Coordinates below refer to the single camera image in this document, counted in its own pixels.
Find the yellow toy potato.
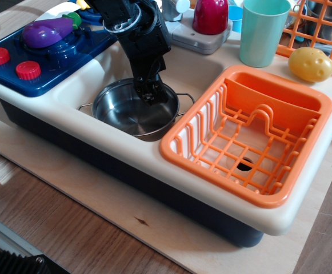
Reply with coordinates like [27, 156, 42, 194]
[288, 47, 332, 83]

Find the grey toy faucet base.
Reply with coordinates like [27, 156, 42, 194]
[161, 1, 233, 55]

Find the light wooden base board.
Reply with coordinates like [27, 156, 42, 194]
[0, 112, 332, 274]

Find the magenta plastic cup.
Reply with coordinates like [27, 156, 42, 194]
[193, 0, 229, 35]

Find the orange grid basket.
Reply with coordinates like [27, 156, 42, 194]
[277, 1, 332, 60]

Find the orange plastic drying rack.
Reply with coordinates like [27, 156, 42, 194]
[159, 65, 332, 208]

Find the blue toy stove top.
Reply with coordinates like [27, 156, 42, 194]
[0, 1, 116, 97]

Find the teal plastic cup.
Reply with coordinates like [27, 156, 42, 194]
[239, 0, 291, 68]

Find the black cable and bracket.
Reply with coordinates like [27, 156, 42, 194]
[0, 239, 66, 274]

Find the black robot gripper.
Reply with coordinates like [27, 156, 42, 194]
[87, 0, 171, 106]

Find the small blue cup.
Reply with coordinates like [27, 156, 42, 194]
[229, 5, 243, 33]

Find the red stove knob right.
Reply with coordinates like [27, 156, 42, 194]
[15, 61, 42, 80]

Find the yellow toy vegetable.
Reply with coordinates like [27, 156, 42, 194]
[76, 0, 90, 10]

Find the purple toy eggplant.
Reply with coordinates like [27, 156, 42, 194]
[22, 12, 82, 49]

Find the stainless steel pan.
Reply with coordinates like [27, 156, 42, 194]
[78, 78, 195, 142]

